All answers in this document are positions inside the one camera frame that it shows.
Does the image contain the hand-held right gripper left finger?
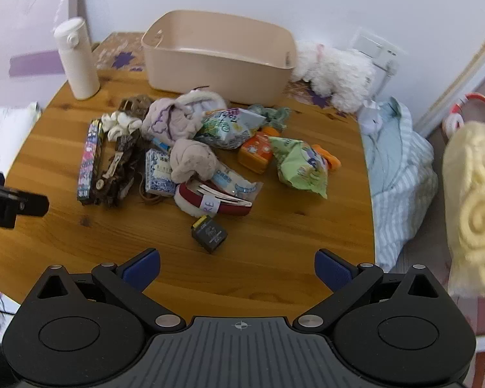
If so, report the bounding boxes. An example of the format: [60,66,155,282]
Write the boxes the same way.
[26,249,187,331]

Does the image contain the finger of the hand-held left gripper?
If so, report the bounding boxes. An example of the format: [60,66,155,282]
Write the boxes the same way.
[0,180,50,229]

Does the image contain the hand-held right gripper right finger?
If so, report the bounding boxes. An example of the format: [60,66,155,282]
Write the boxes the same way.
[293,249,455,331]

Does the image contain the small black box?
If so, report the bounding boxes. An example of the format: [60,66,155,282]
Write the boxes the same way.
[191,215,229,255]

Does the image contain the long colourful patterned box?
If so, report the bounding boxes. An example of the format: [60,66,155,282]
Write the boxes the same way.
[76,119,104,203]

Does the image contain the dark brown packet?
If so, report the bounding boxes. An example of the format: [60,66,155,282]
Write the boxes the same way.
[94,133,141,209]

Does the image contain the blue white patterned box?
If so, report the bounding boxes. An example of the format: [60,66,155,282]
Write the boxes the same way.
[145,148,177,197]

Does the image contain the orange plush toy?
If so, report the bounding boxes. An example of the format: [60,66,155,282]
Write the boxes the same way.
[311,144,342,171]

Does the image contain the pinkish beige cloth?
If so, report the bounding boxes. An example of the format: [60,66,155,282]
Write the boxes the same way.
[170,139,220,185]

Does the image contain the white scrunchie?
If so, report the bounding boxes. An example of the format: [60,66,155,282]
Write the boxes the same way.
[101,111,143,139]

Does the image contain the small orange box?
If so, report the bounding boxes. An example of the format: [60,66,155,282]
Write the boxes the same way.
[238,131,274,175]

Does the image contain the white green snack packet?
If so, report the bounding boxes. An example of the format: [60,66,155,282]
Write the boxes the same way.
[194,108,268,151]

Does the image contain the green knitted sock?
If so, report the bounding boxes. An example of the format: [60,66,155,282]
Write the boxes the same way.
[248,104,292,132]

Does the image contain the white fluffy headband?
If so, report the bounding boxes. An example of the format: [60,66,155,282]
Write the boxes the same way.
[177,89,229,111]

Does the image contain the beige plastic storage bin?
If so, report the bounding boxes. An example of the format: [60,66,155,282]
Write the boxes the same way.
[141,10,299,106]

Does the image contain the white paper stack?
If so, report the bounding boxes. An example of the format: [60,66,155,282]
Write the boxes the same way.
[0,102,43,171]

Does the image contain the red headband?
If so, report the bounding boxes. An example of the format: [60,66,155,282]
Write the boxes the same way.
[173,180,253,217]

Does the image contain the blue white striped shirt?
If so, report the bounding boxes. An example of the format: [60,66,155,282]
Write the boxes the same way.
[360,97,439,272]

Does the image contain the clear blue printed packet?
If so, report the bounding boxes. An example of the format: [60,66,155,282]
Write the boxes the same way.
[210,162,264,203]

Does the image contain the brown hair claw clip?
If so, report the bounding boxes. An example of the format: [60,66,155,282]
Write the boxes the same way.
[118,94,157,119]

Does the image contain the lilac cloth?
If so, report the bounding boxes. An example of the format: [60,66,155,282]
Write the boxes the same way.
[141,98,206,147]

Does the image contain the white thermos bottle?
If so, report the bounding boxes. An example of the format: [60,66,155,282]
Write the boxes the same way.
[53,17,101,100]

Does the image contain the yellow fluffy blanket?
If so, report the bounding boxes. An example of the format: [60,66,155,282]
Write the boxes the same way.
[442,121,485,298]

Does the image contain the small white gadget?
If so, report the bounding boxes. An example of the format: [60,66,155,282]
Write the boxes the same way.
[357,101,383,135]

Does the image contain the white purple board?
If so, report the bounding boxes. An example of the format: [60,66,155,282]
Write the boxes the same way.
[0,0,90,111]

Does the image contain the white fluffy plush toy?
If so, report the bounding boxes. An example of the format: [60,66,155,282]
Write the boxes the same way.
[292,40,376,113]

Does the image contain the red white headphones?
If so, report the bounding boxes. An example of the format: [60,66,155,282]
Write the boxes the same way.
[442,92,485,135]

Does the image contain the brown hair tie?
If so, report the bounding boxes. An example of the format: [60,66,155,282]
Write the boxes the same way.
[139,191,165,208]

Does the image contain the white wall socket plate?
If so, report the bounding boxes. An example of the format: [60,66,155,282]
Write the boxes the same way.
[350,27,401,74]

